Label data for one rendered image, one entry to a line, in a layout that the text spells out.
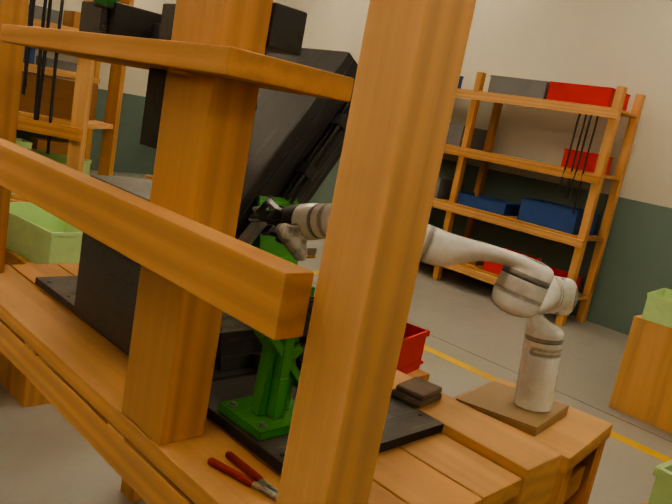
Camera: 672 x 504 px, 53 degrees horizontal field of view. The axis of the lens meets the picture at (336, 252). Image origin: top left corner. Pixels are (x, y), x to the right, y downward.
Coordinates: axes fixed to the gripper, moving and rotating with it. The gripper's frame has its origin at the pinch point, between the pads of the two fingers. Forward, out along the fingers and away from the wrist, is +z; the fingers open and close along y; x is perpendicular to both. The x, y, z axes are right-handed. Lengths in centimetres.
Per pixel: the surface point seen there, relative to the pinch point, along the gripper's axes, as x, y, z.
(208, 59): 12, 41, -34
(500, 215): -378, -322, 240
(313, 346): 36, 10, -52
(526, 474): 17, -50, -51
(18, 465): 59, -64, 146
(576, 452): -2, -73, -47
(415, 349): -20, -67, 5
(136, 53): 8.6, 44.9, -13.8
